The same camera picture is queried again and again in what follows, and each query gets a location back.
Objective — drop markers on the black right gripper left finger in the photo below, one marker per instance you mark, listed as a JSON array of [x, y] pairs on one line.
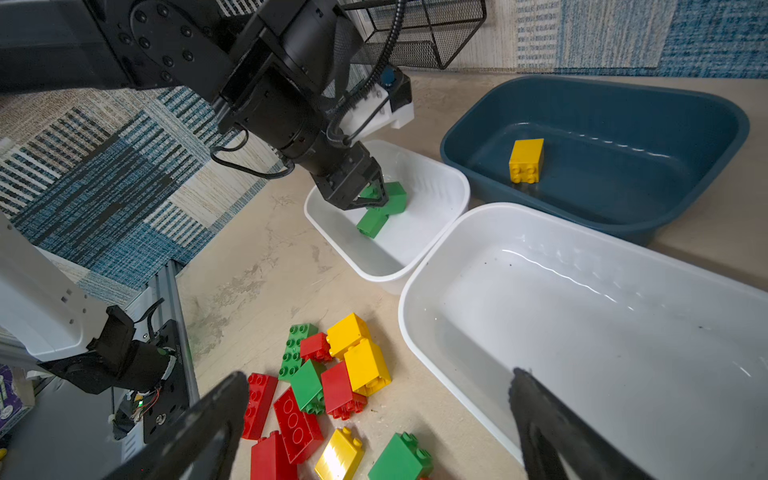
[[201, 444]]

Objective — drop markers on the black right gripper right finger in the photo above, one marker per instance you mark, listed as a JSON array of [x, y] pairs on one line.
[[556, 443]]

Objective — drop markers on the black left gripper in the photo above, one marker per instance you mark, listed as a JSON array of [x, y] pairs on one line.
[[356, 182]]

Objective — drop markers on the long red lego brick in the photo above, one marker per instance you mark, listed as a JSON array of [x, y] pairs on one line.
[[261, 390]]

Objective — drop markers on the long green lego brick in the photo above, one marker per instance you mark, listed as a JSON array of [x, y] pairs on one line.
[[402, 458], [291, 358]]

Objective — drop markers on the yellow lego brick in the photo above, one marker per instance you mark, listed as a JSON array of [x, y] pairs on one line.
[[367, 369], [346, 334], [526, 159], [341, 456]]

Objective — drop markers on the small red lego brick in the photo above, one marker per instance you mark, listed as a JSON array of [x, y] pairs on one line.
[[316, 348]]

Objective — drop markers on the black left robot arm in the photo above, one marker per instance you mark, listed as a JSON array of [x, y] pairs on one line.
[[280, 73]]

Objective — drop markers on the red lego brick bottom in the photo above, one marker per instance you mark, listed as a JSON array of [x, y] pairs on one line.
[[269, 460]]

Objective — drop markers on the white left plastic bin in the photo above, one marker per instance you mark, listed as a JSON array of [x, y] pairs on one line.
[[437, 195]]

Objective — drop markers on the white plastic bin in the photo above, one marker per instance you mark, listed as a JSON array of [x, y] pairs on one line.
[[437, 195], [667, 361]]

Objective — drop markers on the red flat lego brick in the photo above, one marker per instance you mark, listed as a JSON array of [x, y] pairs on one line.
[[301, 432]]

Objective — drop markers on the white right plastic bin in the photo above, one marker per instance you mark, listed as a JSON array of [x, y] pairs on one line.
[[667, 361]]

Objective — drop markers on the red lego brick centre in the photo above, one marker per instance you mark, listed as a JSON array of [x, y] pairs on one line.
[[340, 400]]

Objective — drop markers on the dark teal plastic bin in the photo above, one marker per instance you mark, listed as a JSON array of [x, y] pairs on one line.
[[618, 158]]

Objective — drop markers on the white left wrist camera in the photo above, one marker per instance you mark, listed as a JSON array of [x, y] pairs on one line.
[[384, 105]]

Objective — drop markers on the black wire shelf rack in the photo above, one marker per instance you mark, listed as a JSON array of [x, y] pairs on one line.
[[432, 33]]

